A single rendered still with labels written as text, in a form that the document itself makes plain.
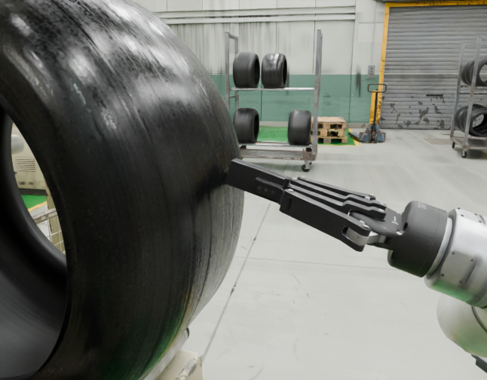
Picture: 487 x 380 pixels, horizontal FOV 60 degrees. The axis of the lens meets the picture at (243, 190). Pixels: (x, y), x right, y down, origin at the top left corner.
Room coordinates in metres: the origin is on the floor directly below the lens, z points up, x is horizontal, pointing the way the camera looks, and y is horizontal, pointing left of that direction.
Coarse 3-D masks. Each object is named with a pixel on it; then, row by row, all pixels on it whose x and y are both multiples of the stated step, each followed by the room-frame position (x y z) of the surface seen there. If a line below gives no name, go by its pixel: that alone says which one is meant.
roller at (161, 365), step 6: (186, 330) 0.62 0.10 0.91; (180, 336) 0.60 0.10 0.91; (186, 336) 0.61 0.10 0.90; (180, 342) 0.59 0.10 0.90; (174, 348) 0.57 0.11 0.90; (168, 354) 0.56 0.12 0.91; (174, 354) 0.57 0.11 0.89; (162, 360) 0.54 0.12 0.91; (168, 360) 0.55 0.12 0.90; (156, 366) 0.53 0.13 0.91; (162, 366) 0.54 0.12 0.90; (150, 372) 0.51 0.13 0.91; (156, 372) 0.52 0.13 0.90; (144, 378) 0.50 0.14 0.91; (150, 378) 0.51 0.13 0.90
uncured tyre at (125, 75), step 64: (0, 0) 0.38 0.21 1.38; (64, 0) 0.41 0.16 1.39; (128, 0) 0.56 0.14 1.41; (0, 64) 0.36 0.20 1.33; (64, 64) 0.36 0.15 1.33; (128, 64) 0.40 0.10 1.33; (192, 64) 0.52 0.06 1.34; (0, 128) 0.73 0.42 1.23; (64, 128) 0.35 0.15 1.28; (128, 128) 0.36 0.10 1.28; (192, 128) 0.44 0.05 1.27; (0, 192) 0.73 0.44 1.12; (64, 192) 0.34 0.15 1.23; (128, 192) 0.35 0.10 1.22; (192, 192) 0.40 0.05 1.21; (0, 256) 0.70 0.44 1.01; (64, 256) 0.72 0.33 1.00; (128, 256) 0.34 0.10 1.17; (192, 256) 0.39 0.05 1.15; (0, 320) 0.60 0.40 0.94; (64, 320) 0.35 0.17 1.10; (128, 320) 0.34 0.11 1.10; (192, 320) 0.48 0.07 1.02
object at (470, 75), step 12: (480, 60) 7.01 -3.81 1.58; (468, 72) 7.35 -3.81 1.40; (468, 84) 7.72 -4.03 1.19; (480, 84) 6.97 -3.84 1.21; (456, 96) 8.04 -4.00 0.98; (456, 108) 8.03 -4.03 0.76; (468, 108) 6.86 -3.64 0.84; (480, 108) 7.05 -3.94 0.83; (456, 120) 7.76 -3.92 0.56; (468, 120) 6.85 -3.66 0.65; (468, 132) 6.85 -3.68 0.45; (480, 132) 7.24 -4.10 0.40; (468, 144) 7.15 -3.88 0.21; (480, 144) 7.17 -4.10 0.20
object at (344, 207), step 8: (288, 184) 0.44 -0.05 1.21; (304, 192) 0.43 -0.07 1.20; (312, 192) 0.44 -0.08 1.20; (320, 200) 0.43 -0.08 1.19; (328, 200) 0.43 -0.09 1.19; (336, 208) 0.42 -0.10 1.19; (344, 208) 0.42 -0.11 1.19; (352, 208) 0.42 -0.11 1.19; (360, 208) 0.41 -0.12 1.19; (368, 208) 0.42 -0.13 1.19; (376, 208) 0.42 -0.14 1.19; (376, 216) 0.41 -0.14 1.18; (384, 216) 0.41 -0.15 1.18
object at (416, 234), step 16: (416, 208) 0.40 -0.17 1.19; (432, 208) 0.41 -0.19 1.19; (368, 224) 0.40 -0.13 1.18; (384, 224) 0.40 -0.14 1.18; (400, 224) 0.41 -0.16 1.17; (416, 224) 0.39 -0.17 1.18; (432, 224) 0.39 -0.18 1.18; (400, 240) 0.38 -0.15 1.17; (416, 240) 0.38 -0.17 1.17; (432, 240) 0.38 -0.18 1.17; (400, 256) 0.38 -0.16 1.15; (416, 256) 0.38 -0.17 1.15; (432, 256) 0.37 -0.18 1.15; (416, 272) 0.39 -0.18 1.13
